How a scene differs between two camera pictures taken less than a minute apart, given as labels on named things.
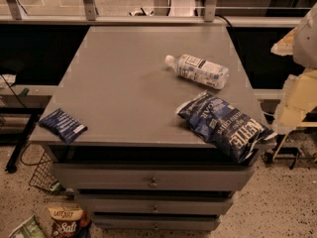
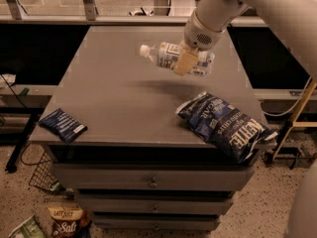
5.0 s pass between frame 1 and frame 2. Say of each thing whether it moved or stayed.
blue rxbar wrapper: stayed
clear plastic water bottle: moved
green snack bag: stayed
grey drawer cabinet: stayed
